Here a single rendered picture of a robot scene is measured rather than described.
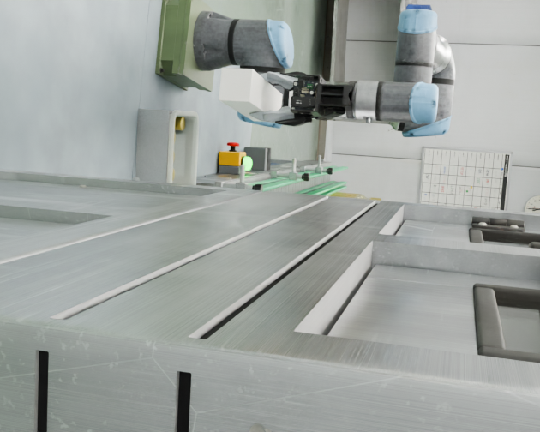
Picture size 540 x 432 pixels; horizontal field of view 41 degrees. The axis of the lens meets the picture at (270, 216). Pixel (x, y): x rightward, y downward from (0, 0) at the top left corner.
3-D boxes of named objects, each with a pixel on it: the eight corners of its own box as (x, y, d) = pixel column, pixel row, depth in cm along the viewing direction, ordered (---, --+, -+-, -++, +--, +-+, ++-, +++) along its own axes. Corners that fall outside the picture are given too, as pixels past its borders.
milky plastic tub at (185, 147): (135, 201, 174) (170, 205, 172) (139, 107, 172) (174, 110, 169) (165, 196, 191) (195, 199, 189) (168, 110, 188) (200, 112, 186)
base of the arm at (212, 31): (199, 0, 182) (236, 1, 179) (218, 26, 196) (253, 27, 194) (189, 57, 180) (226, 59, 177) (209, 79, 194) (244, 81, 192)
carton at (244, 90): (221, 67, 136) (252, 69, 135) (255, 93, 159) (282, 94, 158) (219, 99, 136) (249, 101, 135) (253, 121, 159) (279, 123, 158)
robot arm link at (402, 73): (435, 69, 150) (432, 65, 140) (429, 124, 152) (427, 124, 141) (396, 68, 152) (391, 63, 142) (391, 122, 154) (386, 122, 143)
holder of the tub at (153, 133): (134, 224, 175) (164, 226, 173) (138, 108, 172) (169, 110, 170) (162, 216, 192) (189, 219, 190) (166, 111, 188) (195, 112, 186)
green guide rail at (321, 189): (218, 221, 194) (246, 224, 192) (218, 217, 194) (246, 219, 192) (331, 182, 362) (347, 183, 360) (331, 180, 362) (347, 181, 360)
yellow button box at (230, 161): (216, 172, 231) (238, 174, 229) (217, 149, 230) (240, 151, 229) (223, 171, 238) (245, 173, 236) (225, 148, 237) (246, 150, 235)
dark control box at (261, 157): (241, 169, 258) (264, 171, 256) (243, 147, 257) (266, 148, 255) (248, 168, 266) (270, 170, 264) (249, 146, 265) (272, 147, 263)
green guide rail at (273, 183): (219, 193, 193) (248, 195, 191) (219, 189, 193) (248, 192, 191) (332, 167, 362) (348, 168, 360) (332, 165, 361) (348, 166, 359)
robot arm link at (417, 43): (460, 37, 185) (447, 8, 139) (456, 81, 187) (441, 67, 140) (414, 36, 188) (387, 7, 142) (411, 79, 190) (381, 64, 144)
